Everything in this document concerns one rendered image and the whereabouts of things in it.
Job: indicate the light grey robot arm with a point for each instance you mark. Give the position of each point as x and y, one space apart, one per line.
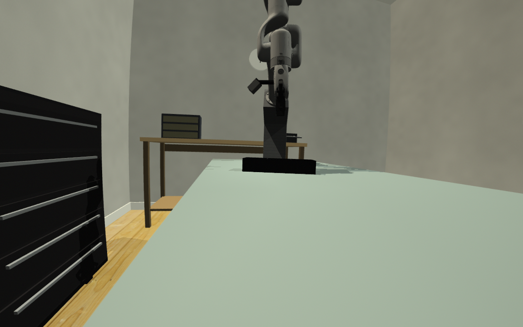
284 46

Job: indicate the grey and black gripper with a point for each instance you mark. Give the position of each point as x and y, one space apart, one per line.
281 86

